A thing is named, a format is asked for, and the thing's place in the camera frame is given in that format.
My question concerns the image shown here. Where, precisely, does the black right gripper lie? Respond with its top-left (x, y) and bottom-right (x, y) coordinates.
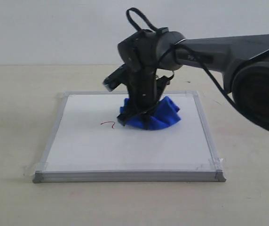
top-left (117, 29), bottom-right (172, 130)

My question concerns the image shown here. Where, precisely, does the clear tape front right corner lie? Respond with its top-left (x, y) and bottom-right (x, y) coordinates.
top-left (208, 157), bottom-right (227, 171)

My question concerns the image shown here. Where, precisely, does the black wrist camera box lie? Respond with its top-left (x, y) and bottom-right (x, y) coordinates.
top-left (103, 64), bottom-right (128, 92)

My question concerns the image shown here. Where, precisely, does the blue microfibre cloth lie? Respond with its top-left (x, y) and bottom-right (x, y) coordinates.
top-left (126, 96), bottom-right (181, 130)

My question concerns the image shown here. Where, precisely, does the clear tape front left corner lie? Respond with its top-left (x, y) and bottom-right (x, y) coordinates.
top-left (23, 162), bottom-right (48, 177)

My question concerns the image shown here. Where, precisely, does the clear tape rear left corner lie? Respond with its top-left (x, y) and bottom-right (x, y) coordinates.
top-left (55, 92), bottom-right (69, 99)

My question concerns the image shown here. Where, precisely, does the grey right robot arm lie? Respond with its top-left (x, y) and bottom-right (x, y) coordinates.
top-left (118, 30), bottom-right (269, 131)

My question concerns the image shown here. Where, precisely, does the white aluminium-framed whiteboard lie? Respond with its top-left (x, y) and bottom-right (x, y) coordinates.
top-left (32, 91), bottom-right (226, 183)

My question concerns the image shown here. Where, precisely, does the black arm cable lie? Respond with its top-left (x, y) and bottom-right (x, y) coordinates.
top-left (126, 8), bottom-right (245, 116)

